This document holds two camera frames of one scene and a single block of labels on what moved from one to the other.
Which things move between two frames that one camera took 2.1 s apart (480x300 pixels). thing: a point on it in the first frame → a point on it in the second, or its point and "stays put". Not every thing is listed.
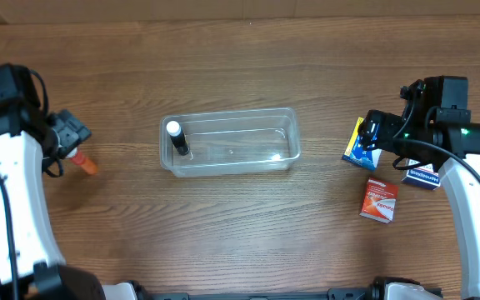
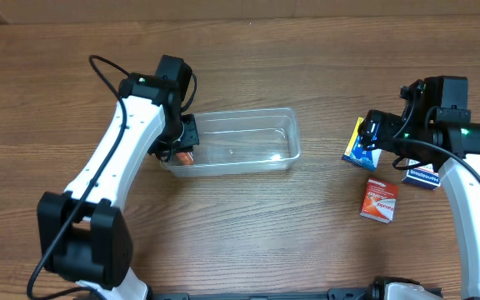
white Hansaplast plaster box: (423, 176) stays put
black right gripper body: (373, 130) stays put
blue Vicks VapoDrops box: (355, 152) stays put
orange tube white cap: (87, 165) → (186, 157)
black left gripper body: (68, 134) → (189, 133)
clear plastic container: (230, 141) stays put
